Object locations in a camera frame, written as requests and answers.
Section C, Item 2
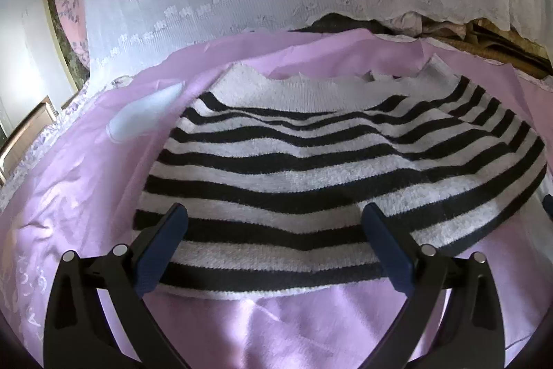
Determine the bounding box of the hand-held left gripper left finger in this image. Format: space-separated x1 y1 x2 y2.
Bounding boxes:
42 202 191 369

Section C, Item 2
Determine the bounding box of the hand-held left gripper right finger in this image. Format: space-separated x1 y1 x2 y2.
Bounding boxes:
362 202 506 369

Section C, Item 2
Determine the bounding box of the black white striped sweater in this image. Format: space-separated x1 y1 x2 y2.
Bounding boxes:
132 62 549 301

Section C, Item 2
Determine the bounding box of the purple printed blanket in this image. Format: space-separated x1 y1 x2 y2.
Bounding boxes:
0 27 553 369

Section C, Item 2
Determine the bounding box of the purple floral bed sheet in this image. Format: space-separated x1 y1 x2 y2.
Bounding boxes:
0 75 134 214

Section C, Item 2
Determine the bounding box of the wooden bed board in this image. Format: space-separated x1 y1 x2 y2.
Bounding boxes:
0 94 59 175

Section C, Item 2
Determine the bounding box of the pale crumpled cloth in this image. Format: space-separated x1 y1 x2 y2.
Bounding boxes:
386 12 426 36

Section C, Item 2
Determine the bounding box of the dark patterned wall panel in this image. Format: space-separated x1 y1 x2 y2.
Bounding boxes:
45 0 89 91

